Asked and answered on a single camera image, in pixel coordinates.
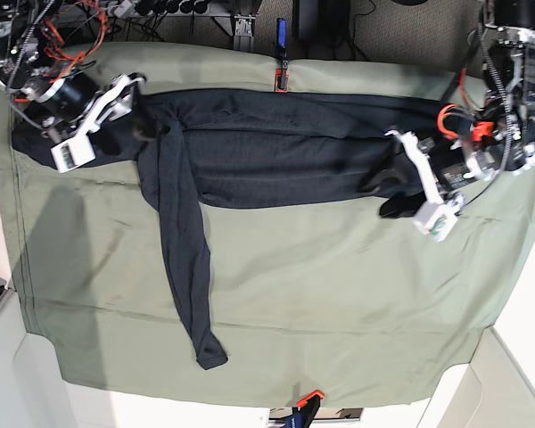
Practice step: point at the left gripper body white-black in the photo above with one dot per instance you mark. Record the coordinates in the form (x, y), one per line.
(444, 168)

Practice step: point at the right gripper body white-black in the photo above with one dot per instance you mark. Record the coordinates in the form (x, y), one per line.
(84, 107)

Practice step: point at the grey metal bracket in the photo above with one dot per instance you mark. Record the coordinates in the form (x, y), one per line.
(243, 33)

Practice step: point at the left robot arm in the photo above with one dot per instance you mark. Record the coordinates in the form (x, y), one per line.
(473, 142)

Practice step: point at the green table cloth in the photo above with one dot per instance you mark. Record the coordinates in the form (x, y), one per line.
(326, 296)

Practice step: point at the dark navy long-sleeve shirt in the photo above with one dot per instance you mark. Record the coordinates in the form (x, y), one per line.
(239, 149)

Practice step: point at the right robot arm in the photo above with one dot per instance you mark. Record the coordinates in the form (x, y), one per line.
(33, 55)

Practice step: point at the black power adapter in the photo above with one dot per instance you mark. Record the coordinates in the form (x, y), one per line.
(306, 16)

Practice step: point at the bottom centre orange-black clamp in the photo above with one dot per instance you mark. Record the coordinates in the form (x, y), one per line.
(305, 411)

